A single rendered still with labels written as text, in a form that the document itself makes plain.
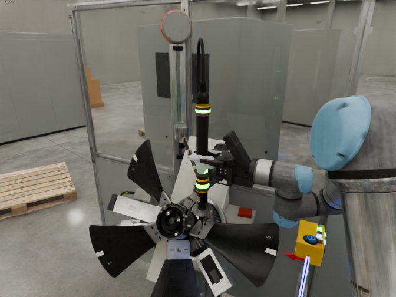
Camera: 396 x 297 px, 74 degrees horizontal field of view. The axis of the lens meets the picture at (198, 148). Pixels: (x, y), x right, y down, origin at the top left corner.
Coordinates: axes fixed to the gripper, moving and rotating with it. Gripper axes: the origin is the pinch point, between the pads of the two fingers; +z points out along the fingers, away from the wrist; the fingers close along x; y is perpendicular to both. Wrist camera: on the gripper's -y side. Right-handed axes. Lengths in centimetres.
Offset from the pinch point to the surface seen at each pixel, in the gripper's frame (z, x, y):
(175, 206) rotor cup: 6.4, -2.4, 20.6
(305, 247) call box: -38, 21, 41
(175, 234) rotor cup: 3.5, -8.0, 27.2
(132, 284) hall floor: 80, 50, 147
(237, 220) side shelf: -2, 53, 61
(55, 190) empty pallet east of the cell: 245, 111, 133
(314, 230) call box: -40, 31, 40
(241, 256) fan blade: -19.1, -6.4, 29.0
